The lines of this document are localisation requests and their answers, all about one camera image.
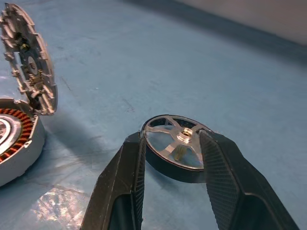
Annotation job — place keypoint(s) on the silver motor cover with board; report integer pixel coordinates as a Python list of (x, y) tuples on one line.
[(36, 72)]

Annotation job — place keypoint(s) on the black rotor with silver spokes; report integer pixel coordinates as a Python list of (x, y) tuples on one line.
[(168, 143)]

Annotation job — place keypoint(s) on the blue plastic table cover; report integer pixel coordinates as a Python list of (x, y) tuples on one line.
[(168, 72)]

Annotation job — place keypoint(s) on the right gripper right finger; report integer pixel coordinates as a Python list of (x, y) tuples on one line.
[(230, 179)]

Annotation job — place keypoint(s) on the motor stator with copper windings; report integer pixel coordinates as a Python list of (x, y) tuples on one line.
[(26, 143)]

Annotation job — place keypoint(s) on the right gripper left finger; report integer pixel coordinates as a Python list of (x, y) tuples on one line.
[(115, 182)]

